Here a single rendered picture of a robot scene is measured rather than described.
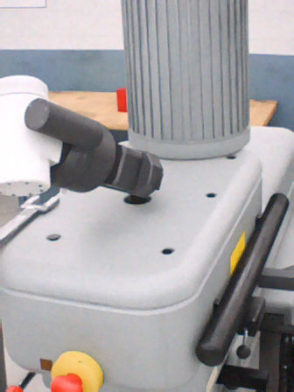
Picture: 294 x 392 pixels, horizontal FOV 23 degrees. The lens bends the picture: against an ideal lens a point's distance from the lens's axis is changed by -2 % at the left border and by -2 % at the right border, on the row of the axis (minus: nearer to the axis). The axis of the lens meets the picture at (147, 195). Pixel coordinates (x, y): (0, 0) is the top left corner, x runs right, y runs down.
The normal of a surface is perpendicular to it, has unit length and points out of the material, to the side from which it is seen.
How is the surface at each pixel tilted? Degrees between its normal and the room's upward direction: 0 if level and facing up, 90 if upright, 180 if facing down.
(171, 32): 90
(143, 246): 0
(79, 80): 90
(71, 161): 83
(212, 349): 90
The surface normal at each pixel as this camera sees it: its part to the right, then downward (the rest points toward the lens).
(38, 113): -0.55, -0.18
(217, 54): 0.48, 0.32
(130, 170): 0.80, 0.20
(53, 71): -0.33, 0.38
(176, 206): -0.05, -0.92
